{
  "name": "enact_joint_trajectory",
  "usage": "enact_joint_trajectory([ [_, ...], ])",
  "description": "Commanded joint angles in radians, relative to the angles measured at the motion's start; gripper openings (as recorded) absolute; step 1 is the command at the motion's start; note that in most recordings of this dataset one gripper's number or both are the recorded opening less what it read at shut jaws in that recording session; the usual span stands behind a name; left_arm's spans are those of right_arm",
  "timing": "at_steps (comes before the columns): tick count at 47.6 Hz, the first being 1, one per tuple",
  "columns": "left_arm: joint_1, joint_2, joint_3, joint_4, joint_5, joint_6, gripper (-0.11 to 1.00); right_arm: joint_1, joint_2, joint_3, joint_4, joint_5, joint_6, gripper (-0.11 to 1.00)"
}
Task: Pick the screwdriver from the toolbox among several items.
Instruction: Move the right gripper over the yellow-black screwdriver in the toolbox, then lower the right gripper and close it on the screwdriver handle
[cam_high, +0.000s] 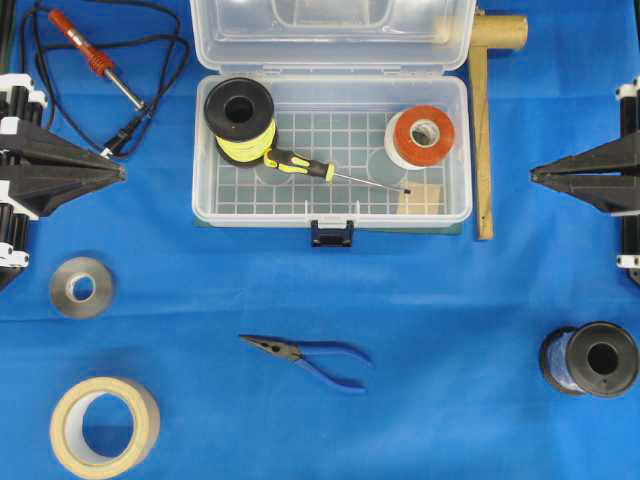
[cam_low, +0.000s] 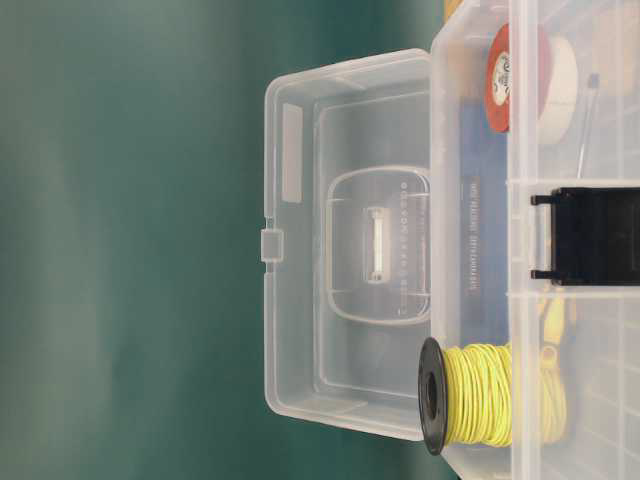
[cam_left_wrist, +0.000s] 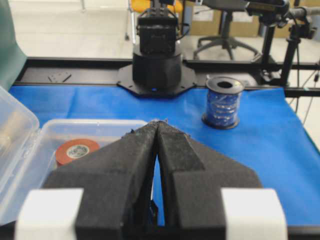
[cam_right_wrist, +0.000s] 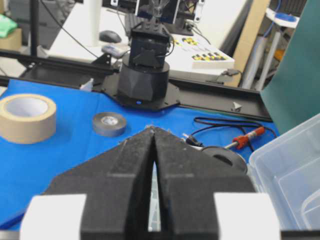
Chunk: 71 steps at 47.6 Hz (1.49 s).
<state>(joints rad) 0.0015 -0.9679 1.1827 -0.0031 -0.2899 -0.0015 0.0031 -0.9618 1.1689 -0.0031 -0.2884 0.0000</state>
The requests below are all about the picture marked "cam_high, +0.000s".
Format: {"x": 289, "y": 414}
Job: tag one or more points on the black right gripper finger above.
{"x": 616, "y": 195}
{"x": 618, "y": 156}

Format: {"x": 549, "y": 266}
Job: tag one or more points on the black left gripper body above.
{"x": 20, "y": 101}

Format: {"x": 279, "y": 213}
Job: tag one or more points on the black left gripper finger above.
{"x": 39, "y": 192}
{"x": 35, "y": 143}

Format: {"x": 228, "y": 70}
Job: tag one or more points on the yellow black screwdriver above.
{"x": 291, "y": 163}

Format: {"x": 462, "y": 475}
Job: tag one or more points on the clear plastic toolbox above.
{"x": 337, "y": 71}

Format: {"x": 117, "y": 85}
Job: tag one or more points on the grey tape roll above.
{"x": 81, "y": 288}

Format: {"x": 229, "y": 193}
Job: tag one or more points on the red soldering iron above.
{"x": 98, "y": 61}

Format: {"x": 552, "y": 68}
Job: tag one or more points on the wooden mallet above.
{"x": 489, "y": 32}

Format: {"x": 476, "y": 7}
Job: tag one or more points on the small wooden block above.
{"x": 423, "y": 199}

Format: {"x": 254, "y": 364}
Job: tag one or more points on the red tape roll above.
{"x": 419, "y": 137}

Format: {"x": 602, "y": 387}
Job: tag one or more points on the blue table cloth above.
{"x": 452, "y": 325}

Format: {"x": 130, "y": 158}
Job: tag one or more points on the beige masking tape roll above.
{"x": 96, "y": 450}

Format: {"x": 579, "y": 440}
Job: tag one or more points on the yellow wire spool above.
{"x": 240, "y": 114}

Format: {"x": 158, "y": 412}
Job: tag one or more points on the blue wire spool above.
{"x": 599, "y": 359}

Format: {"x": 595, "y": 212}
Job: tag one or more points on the blue handled needle-nose pliers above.
{"x": 300, "y": 352}

